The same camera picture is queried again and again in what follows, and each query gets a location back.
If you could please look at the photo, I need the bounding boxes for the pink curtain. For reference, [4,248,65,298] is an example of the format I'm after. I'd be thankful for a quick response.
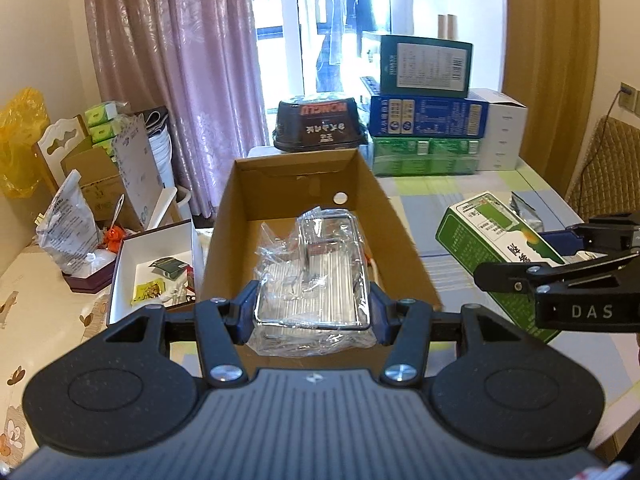
[85,0,268,218]

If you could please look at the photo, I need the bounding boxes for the brown cardboard box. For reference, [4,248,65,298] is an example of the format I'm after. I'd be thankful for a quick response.
[195,151,439,386]

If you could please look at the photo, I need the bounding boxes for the open white shoebox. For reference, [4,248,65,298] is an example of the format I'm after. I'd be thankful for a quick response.
[106,220,204,325]

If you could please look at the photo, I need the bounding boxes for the dark green carton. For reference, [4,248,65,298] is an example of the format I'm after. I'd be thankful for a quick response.
[380,35,473,99]

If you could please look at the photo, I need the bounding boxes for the orange toy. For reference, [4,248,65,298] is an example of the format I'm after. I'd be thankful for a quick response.
[101,226,126,254]

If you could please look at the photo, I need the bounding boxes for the green tissue pack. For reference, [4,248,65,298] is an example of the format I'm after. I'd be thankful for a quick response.
[372,136,480,177]

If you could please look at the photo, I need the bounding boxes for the wall socket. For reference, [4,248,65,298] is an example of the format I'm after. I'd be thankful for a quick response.
[617,82,638,113]

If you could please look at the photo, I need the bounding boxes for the cardboard tubes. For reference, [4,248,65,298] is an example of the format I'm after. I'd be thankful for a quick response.
[437,14,457,40]

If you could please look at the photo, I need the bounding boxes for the clear plastic metal case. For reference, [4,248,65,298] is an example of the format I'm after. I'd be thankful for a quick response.
[248,207,376,358]

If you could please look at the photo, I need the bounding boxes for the white carton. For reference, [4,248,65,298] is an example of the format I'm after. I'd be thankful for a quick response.
[470,88,527,171]

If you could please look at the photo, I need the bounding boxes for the white printed plastic bag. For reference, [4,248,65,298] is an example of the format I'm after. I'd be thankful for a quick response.
[36,169,100,274]

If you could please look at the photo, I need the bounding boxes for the green tissue boxes stack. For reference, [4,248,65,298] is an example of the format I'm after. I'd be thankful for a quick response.
[84,101,129,155]

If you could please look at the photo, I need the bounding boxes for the green white medicine box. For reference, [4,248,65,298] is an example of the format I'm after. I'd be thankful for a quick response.
[435,192,567,342]

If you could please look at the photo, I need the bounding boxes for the blue carton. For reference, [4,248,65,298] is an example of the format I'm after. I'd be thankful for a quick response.
[360,76,490,140]

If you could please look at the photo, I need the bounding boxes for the silver green leaf pouch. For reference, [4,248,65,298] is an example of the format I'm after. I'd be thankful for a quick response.
[510,192,544,233]

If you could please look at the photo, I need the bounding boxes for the brown curtain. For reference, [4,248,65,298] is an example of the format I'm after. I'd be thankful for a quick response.
[502,0,600,194]

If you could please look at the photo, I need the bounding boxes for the black food container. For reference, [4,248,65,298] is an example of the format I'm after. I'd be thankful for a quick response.
[272,94,368,153]

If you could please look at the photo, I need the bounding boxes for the yellow plastic bag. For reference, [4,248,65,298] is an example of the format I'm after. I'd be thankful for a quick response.
[0,87,50,200]

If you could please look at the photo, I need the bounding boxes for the dark red box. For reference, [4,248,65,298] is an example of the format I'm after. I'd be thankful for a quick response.
[62,261,115,294]

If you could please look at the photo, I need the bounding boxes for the plaid tablecloth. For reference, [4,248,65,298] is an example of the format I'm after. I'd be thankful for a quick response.
[169,156,640,453]

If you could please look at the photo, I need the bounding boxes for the quilted brown chair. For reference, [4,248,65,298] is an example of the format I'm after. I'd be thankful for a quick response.
[566,116,640,220]

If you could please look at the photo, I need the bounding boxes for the small brown carton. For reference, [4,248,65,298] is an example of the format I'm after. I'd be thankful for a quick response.
[61,148,142,231]

